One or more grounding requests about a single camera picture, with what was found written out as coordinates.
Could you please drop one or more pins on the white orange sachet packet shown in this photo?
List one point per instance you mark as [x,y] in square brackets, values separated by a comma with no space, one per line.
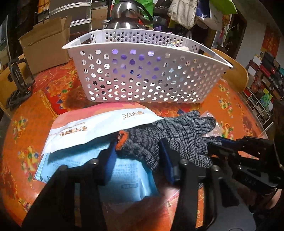
[83,125]

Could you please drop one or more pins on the cardboard box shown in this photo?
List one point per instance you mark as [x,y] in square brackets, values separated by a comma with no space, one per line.
[43,45]

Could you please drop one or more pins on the white perforated plastic basket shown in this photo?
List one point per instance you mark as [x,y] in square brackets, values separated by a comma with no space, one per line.
[186,77]

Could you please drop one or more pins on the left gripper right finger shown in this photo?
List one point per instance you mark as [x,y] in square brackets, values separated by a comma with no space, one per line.
[169,161]

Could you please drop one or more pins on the wooden chair back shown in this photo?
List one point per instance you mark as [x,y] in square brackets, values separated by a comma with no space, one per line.
[236,77]

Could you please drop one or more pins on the purple packet in basket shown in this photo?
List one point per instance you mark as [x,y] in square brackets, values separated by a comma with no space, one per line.
[136,65]

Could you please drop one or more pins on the storage shelf with goods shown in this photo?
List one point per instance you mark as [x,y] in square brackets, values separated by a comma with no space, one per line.
[265,85]

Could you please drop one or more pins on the beige canvas tote bag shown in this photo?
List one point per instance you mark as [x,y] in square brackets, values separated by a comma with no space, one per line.
[183,12]

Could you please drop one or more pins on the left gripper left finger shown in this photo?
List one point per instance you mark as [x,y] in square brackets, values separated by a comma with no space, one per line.
[107,160]

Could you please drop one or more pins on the grey knit glove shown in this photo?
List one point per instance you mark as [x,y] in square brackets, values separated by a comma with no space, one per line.
[184,134]

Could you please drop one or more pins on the stainless steel kettle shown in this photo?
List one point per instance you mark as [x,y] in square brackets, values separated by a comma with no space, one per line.
[129,15]

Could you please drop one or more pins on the black metal stand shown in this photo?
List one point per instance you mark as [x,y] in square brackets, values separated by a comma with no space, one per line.
[24,89]

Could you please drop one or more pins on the orange floral tablecloth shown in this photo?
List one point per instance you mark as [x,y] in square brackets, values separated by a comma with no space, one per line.
[58,90]

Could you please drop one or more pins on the green shopping bag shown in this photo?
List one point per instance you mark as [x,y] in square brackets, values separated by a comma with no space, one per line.
[146,6]

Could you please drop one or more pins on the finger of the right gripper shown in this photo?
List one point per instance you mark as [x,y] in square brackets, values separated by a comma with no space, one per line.
[228,143]
[222,152]

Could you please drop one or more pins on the plastic drawer tower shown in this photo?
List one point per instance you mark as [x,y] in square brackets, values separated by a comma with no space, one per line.
[78,10]

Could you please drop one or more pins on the light blue packet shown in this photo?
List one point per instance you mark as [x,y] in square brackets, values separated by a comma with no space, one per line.
[129,181]

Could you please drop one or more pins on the lime green hanging bag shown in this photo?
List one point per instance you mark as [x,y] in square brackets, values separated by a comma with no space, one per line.
[224,6]

